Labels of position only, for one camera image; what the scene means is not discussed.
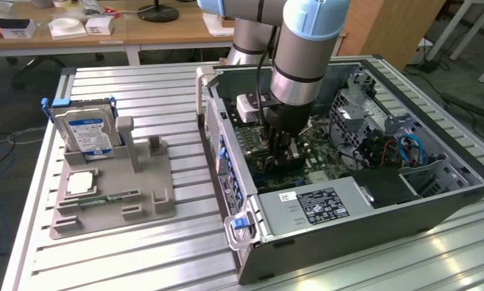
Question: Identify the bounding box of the metal disk bay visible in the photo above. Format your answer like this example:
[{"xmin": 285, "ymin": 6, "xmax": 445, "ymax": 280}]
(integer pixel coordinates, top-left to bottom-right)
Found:
[{"xmin": 398, "ymin": 159, "xmax": 468, "ymax": 198}]

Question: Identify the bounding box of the hard disk in blue carrier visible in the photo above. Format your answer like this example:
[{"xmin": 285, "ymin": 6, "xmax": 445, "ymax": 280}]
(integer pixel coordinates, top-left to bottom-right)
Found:
[{"xmin": 41, "ymin": 96, "xmax": 119, "ymax": 157}]

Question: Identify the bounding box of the grey plastic parts rack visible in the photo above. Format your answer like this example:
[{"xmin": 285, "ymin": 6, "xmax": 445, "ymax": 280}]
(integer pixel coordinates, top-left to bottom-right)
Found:
[{"xmin": 47, "ymin": 116, "xmax": 177, "ymax": 240}]

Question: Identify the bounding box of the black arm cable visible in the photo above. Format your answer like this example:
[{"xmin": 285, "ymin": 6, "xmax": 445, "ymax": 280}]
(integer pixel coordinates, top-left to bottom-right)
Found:
[{"xmin": 254, "ymin": 24, "xmax": 281, "ymax": 130}]

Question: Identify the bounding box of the wooden cabinet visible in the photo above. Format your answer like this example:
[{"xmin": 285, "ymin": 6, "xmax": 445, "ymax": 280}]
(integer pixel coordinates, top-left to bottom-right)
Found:
[{"xmin": 337, "ymin": 0, "xmax": 448, "ymax": 71}]

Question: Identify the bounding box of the green motherboard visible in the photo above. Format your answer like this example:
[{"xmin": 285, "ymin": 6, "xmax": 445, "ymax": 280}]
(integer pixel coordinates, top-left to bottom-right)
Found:
[{"xmin": 223, "ymin": 99, "xmax": 364, "ymax": 195}]

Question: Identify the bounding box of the white floor cable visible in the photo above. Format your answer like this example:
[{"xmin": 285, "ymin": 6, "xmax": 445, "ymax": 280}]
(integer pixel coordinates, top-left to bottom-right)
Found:
[{"xmin": 0, "ymin": 129, "xmax": 46, "ymax": 146}]

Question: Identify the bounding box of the white paper stack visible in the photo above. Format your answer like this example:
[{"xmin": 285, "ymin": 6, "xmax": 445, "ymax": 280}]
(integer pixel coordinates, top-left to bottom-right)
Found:
[{"xmin": 202, "ymin": 13, "xmax": 235, "ymax": 38}]

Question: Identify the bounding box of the grey power supply unit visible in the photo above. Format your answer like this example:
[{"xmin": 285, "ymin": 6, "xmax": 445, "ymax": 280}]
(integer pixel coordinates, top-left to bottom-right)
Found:
[{"xmin": 257, "ymin": 177, "xmax": 374, "ymax": 237}]

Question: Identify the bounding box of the green ram stick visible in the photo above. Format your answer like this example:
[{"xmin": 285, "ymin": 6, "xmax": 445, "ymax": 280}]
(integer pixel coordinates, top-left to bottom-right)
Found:
[{"xmin": 74, "ymin": 192, "xmax": 139, "ymax": 206}]

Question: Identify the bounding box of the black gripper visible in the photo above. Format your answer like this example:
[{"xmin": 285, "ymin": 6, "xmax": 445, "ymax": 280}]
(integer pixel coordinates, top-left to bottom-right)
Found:
[{"xmin": 264, "ymin": 102, "xmax": 312, "ymax": 166}]

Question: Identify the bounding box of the small white labelled box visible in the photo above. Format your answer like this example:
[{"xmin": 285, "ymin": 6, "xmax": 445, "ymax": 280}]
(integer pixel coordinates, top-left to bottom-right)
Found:
[{"xmin": 83, "ymin": 16, "xmax": 115, "ymax": 36}]

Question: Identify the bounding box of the wooden desk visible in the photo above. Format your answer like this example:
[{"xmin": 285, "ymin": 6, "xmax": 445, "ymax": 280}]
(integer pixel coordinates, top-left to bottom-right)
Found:
[{"xmin": 0, "ymin": 0, "xmax": 348, "ymax": 58}]

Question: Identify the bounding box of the black lamp base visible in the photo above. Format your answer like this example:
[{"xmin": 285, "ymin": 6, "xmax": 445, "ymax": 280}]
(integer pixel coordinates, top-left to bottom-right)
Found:
[{"xmin": 135, "ymin": 0, "xmax": 179, "ymax": 23}]

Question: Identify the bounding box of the white box with black lid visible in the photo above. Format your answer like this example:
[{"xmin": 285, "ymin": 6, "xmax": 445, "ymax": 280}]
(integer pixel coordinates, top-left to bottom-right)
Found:
[{"xmin": 0, "ymin": 18, "xmax": 37, "ymax": 39}]

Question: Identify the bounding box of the silver cpu chip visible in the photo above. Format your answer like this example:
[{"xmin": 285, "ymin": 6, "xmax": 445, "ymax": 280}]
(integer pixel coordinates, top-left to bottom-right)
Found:
[{"xmin": 66, "ymin": 173, "xmax": 95, "ymax": 195}]

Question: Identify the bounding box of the white square dish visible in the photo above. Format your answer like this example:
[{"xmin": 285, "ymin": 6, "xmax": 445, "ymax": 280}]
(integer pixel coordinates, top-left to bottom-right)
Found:
[{"xmin": 47, "ymin": 18, "xmax": 87, "ymax": 41}]

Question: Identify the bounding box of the blue wire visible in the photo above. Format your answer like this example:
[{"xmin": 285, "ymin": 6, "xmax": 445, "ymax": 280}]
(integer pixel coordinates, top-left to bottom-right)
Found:
[{"xmin": 398, "ymin": 133, "xmax": 428, "ymax": 166}]

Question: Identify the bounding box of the open grey pc case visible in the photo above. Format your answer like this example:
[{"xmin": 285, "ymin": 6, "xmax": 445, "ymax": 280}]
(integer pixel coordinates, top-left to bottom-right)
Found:
[{"xmin": 194, "ymin": 57, "xmax": 484, "ymax": 286}]

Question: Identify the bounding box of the metal disk cage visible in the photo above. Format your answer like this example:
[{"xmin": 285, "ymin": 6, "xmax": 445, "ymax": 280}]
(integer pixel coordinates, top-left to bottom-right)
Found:
[{"xmin": 329, "ymin": 72, "xmax": 412, "ymax": 170}]

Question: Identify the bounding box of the red wire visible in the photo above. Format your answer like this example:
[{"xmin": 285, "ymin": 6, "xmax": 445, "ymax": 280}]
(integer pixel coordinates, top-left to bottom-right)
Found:
[{"xmin": 380, "ymin": 138, "xmax": 400, "ymax": 167}]

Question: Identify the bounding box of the white table frame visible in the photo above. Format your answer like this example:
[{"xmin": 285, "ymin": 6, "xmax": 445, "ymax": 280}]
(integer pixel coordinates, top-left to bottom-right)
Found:
[{"xmin": 425, "ymin": 0, "xmax": 484, "ymax": 83}]

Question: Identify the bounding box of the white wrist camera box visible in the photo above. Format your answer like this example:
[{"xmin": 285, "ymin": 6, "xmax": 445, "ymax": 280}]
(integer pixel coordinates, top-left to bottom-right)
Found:
[{"xmin": 234, "ymin": 93, "xmax": 273, "ymax": 124}]

